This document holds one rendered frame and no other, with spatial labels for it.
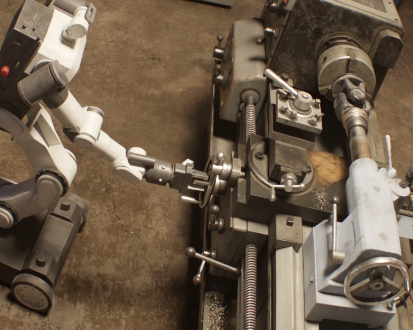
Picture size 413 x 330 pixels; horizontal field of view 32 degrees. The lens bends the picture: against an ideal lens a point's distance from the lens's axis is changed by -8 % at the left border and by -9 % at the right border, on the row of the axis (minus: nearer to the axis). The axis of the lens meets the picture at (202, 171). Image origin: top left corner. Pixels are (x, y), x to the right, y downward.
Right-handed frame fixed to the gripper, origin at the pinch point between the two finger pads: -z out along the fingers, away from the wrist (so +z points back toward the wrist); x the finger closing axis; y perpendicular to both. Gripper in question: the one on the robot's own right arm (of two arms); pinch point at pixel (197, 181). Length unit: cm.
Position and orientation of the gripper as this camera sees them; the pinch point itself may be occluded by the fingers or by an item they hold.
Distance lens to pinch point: 281.7
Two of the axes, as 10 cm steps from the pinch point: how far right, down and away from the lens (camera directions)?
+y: -0.1, 6.0, -8.0
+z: -9.6, -2.2, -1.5
